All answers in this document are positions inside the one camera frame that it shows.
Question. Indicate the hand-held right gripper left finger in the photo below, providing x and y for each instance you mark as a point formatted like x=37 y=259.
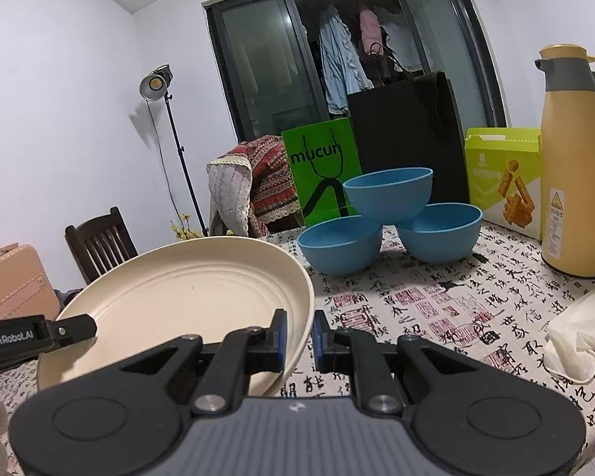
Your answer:
x=280 y=342

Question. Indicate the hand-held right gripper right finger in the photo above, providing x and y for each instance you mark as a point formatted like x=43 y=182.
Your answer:
x=319 y=342

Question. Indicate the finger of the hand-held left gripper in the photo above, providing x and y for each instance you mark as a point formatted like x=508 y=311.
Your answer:
x=74 y=329

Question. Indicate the blue bowl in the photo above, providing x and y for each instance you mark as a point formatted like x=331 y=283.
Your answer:
x=339 y=250
x=441 y=238
x=389 y=196

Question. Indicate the cream plate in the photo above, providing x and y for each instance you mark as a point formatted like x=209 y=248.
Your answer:
x=178 y=297

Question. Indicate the purple cloth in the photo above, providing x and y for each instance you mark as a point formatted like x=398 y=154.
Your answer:
x=72 y=297

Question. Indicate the pink hard case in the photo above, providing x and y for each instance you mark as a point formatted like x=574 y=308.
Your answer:
x=15 y=282

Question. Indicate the dark wooden chair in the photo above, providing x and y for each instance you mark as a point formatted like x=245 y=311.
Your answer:
x=99 y=243

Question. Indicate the calligraphy printed tablecloth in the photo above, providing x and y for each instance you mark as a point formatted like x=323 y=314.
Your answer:
x=426 y=317

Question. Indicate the yellow flower branch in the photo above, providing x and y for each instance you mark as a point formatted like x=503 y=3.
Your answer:
x=182 y=228

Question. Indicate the white quilted cloth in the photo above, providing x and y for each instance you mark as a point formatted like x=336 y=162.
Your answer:
x=228 y=193

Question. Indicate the green paper bag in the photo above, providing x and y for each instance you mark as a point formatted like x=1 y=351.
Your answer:
x=317 y=158

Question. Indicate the black paper bag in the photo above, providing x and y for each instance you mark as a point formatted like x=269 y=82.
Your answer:
x=406 y=129

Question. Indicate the yellow-green snack box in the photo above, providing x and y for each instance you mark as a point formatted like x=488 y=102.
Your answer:
x=496 y=183

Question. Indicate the studio lamp on stand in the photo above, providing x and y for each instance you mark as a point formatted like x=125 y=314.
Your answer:
x=156 y=84

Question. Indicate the white glove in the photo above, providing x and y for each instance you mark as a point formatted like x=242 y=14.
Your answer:
x=585 y=327

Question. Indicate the hanging light blue shirt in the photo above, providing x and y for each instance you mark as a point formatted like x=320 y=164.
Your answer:
x=339 y=59

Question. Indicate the dark framed sliding glass door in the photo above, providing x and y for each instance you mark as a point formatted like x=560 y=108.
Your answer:
x=258 y=59

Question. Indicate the hanging white garment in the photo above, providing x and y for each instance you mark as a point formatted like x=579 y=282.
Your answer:
x=401 y=39

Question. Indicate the yellow thermos jug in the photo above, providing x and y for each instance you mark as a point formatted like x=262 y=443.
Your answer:
x=580 y=168

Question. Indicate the hanging pink garment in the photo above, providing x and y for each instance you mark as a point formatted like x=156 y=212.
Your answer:
x=369 y=29

